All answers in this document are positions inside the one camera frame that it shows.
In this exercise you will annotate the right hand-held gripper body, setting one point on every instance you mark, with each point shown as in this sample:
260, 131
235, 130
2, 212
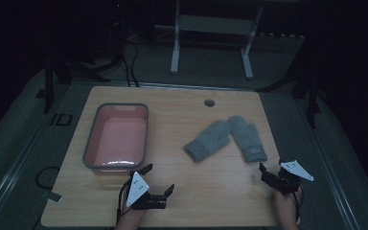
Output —
287, 180

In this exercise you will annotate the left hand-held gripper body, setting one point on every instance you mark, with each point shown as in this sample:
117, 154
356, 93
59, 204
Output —
137, 188

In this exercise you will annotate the grey mitten with label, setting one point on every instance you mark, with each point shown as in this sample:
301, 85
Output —
246, 137

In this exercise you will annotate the pink basin with grey rim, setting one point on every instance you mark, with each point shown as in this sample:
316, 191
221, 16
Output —
118, 137

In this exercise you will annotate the plain grey mitten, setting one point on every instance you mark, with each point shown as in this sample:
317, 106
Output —
208, 140

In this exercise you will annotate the person's right hand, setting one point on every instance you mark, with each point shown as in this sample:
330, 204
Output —
286, 204

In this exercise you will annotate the person's left hand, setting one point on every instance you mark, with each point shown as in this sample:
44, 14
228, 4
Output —
131, 214

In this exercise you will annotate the black tripod stand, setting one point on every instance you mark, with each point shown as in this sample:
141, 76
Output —
49, 86
311, 96

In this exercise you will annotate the grey round table grommet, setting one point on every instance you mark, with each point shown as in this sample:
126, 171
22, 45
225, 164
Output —
209, 103

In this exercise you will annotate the grey tape piece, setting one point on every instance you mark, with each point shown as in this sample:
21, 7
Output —
51, 195

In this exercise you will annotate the white metal desk frame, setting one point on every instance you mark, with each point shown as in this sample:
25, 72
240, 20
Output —
215, 25

